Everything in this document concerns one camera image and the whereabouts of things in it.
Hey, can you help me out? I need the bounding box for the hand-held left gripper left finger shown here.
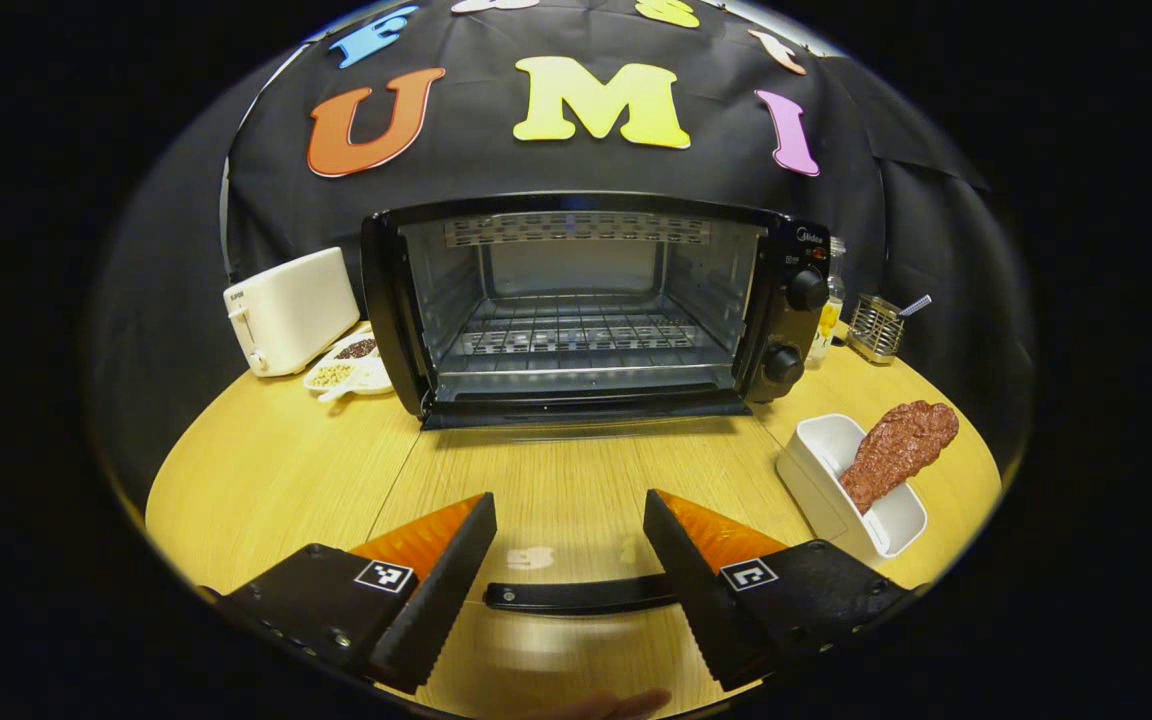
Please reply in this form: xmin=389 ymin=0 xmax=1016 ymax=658
xmin=219 ymin=492 xmax=498 ymax=696

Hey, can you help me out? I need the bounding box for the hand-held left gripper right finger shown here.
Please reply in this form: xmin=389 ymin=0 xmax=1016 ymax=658
xmin=643 ymin=489 xmax=922 ymax=693

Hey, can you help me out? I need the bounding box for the brown meat piece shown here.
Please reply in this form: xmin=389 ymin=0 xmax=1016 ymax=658
xmin=839 ymin=400 xmax=960 ymax=515

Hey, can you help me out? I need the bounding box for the black electric oven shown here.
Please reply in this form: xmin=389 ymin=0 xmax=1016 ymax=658
xmin=361 ymin=190 xmax=832 ymax=615

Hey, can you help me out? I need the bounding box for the metal oven rack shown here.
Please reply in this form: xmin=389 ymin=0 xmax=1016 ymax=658
xmin=441 ymin=295 xmax=737 ymax=376

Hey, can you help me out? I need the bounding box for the white rectangular tray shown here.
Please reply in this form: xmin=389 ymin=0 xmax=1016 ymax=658
xmin=776 ymin=413 xmax=929 ymax=568

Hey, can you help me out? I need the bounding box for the white divided grain dish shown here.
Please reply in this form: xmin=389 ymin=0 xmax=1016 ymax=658
xmin=303 ymin=325 xmax=395 ymax=403

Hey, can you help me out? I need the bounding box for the clear glass bottle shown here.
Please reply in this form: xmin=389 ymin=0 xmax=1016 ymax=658
xmin=806 ymin=237 xmax=847 ymax=366

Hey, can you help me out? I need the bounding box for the white toaster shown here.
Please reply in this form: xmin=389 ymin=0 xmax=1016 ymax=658
xmin=223 ymin=247 xmax=362 ymax=379

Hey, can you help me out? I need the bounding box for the black backdrop cloth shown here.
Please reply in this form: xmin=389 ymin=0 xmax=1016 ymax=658
xmin=86 ymin=0 xmax=1037 ymax=501

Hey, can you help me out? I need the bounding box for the wire mesh utensil holder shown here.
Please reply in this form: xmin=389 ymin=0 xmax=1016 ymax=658
xmin=848 ymin=293 xmax=905 ymax=364

